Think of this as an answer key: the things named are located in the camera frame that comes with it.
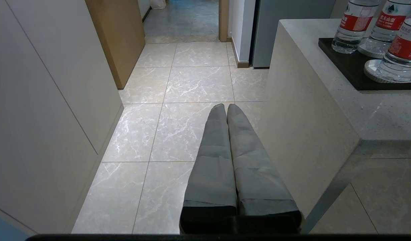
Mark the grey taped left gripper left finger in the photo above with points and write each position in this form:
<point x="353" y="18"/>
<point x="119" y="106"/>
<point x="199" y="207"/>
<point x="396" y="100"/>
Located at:
<point x="212" y="174"/>

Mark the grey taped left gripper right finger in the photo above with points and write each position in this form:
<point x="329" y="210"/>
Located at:
<point x="259" y="180"/>

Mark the clear water bottle red cap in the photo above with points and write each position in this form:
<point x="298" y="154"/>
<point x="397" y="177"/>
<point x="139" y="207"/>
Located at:
<point x="354" y="26"/>
<point x="389" y="20"/>
<point x="403" y="67"/>

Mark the black rectangular tray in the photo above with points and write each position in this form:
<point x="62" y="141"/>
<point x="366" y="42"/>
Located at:
<point x="346" y="70"/>

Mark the white paper coaster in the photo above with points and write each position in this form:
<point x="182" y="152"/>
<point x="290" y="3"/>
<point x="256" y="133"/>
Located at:
<point x="366" y="52"/>
<point x="369" y="68"/>

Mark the light wooden door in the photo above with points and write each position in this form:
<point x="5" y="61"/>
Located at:
<point x="121" y="40"/>

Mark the grey refrigerator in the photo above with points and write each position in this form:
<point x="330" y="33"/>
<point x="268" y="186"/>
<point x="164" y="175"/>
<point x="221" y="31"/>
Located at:
<point x="285" y="13"/>

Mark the white plastic bag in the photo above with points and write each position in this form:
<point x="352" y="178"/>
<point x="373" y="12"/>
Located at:
<point x="157" y="4"/>

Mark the beige shoe cabinet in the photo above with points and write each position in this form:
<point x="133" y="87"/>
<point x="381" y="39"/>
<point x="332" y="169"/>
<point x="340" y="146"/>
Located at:
<point x="41" y="100"/>

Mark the wooden door frame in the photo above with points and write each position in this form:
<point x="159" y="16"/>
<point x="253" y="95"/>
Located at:
<point x="224" y="20"/>

